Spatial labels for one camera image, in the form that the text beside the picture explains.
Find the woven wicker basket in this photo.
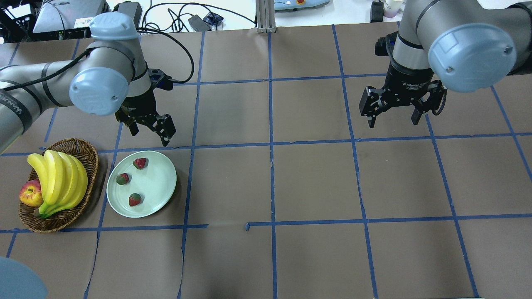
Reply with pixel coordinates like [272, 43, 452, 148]
[18, 138, 99, 233]

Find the black computer box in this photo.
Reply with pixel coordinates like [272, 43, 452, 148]
[32, 0, 109, 34]

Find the black power brick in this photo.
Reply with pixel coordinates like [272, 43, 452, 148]
[112, 1, 142, 24]

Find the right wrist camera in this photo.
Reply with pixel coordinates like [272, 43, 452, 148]
[374, 32, 399, 57]

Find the aluminium frame post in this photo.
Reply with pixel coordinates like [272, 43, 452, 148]
[255, 0, 277, 33]

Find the blue teach pendant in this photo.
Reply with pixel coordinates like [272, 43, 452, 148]
[274, 0, 330, 12]

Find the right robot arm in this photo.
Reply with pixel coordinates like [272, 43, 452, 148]
[359, 0, 532, 128]

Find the strawberry one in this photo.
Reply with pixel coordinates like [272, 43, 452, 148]
[116, 173, 131, 185]

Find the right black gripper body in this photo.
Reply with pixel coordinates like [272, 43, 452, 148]
[359, 62, 447, 119]

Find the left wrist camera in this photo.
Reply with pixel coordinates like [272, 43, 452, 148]
[148, 68, 174, 91]

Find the strawberry two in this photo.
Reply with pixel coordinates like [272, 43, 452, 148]
[128, 193, 142, 207]

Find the red yellow apple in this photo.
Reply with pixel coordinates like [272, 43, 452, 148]
[19, 179, 44, 208]

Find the yellow banana bunch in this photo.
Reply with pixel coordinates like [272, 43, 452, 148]
[27, 150, 88, 219]

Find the light green plate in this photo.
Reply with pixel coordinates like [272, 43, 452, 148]
[105, 151, 178, 218]

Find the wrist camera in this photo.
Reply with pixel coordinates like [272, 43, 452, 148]
[374, 32, 399, 57]
[148, 68, 174, 91]

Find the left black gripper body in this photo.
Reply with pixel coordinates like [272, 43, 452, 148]
[115, 89, 176, 138]

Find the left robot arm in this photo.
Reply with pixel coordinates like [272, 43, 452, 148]
[0, 12, 176, 152]

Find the strawberry three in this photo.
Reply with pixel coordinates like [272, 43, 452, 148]
[132, 157, 148, 170]

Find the black power adapter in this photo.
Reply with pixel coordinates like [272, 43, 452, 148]
[188, 15, 212, 32]

